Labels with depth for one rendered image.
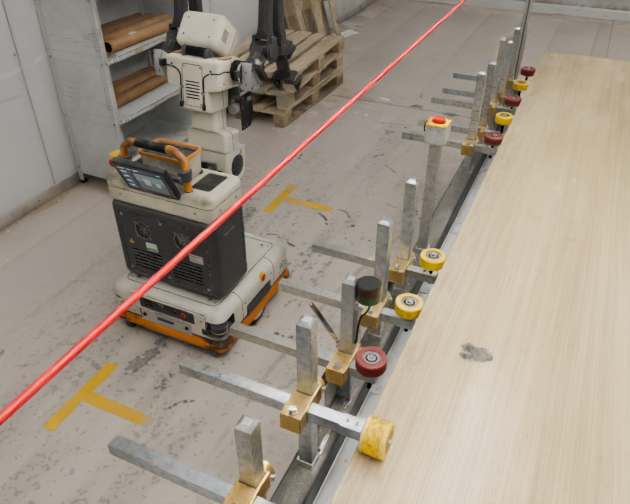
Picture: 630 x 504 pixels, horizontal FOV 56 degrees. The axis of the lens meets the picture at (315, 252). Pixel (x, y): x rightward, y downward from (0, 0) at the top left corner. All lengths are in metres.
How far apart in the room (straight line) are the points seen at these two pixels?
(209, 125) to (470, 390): 1.71
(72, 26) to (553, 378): 3.24
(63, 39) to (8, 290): 1.52
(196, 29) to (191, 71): 0.17
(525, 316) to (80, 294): 2.36
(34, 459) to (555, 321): 1.98
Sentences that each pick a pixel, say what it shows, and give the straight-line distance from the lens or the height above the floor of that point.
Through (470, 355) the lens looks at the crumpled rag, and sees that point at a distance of 1.56.
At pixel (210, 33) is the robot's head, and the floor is 1.33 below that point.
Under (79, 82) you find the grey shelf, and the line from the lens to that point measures 4.05.
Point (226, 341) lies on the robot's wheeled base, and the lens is 2.73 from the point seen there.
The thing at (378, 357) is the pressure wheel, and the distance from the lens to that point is 1.53.
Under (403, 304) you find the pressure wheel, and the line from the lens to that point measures 1.69.
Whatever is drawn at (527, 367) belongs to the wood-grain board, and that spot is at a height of 0.90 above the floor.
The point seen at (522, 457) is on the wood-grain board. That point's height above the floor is 0.90.
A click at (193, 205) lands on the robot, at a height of 0.78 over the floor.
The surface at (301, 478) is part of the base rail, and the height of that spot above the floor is 0.70.
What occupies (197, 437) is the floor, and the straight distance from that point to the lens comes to 2.54.
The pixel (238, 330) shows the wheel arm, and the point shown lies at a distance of 1.67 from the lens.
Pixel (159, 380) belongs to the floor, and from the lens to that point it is 2.78.
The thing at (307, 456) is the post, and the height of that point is 0.74.
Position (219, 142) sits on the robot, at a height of 0.86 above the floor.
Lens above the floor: 1.99
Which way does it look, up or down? 35 degrees down
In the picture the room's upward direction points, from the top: straight up
